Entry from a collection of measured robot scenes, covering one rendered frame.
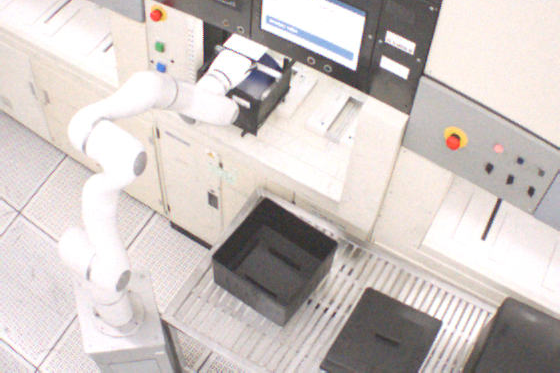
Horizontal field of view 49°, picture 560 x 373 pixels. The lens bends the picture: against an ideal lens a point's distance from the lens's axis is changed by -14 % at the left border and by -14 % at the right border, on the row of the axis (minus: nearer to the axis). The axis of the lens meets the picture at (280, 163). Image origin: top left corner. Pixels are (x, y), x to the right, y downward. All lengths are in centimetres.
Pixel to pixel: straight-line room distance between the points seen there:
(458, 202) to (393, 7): 95
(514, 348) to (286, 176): 99
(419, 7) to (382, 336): 99
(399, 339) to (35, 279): 179
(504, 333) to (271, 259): 83
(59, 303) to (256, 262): 118
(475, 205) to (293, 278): 66
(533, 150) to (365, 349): 79
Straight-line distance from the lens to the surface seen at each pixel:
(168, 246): 315
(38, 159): 354
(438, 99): 171
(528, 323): 206
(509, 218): 237
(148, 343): 214
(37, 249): 326
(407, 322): 211
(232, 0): 186
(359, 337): 206
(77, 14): 294
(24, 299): 316
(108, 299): 197
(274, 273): 222
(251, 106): 212
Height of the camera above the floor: 276
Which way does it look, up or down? 55 degrees down
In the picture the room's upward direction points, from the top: 6 degrees clockwise
